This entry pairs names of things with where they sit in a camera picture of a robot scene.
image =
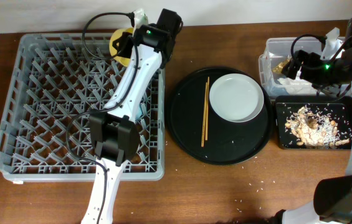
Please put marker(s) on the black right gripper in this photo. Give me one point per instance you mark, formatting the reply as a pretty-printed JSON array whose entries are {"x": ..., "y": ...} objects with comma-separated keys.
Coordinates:
[{"x": 311, "y": 60}]

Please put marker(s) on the food scraps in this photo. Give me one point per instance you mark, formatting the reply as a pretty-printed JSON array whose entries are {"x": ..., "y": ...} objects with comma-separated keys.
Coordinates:
[{"x": 315, "y": 130}]

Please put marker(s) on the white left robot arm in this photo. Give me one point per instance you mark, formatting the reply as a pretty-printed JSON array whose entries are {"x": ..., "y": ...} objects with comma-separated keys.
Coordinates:
[{"x": 114, "y": 135}]

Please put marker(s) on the grey dishwasher rack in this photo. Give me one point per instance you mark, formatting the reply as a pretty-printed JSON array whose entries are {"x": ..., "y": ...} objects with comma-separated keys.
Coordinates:
[{"x": 43, "y": 130}]

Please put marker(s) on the white round plate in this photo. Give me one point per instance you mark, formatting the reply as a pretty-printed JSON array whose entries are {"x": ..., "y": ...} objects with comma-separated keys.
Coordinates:
[{"x": 236, "y": 97}]

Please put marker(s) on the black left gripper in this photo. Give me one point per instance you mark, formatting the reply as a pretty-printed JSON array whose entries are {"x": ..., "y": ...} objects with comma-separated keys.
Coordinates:
[{"x": 125, "y": 50}]

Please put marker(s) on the blue plastic cup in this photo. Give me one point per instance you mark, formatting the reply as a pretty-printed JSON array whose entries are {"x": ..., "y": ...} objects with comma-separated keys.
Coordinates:
[{"x": 141, "y": 111}]

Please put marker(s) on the clear plastic bin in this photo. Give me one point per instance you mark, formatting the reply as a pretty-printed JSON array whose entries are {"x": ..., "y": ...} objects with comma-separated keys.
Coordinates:
[{"x": 276, "y": 51}]

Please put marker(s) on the brown Nescafe Gold wrapper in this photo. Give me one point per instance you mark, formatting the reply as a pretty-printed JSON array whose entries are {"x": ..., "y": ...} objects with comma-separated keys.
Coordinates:
[{"x": 280, "y": 67}]

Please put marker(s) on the round black tray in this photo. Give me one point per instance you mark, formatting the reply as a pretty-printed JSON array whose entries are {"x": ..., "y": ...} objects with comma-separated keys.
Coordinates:
[{"x": 228, "y": 142}]

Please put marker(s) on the black rectangular tray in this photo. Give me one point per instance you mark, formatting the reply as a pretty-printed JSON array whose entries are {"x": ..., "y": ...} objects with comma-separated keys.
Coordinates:
[{"x": 339, "y": 109}]

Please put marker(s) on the white crumpled paper towel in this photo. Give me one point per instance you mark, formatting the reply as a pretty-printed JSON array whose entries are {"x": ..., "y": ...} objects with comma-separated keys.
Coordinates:
[{"x": 297, "y": 87}]

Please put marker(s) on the yellow bowl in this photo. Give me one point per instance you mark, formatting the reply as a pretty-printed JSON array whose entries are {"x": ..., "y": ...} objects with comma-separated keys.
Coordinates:
[{"x": 124, "y": 61}]

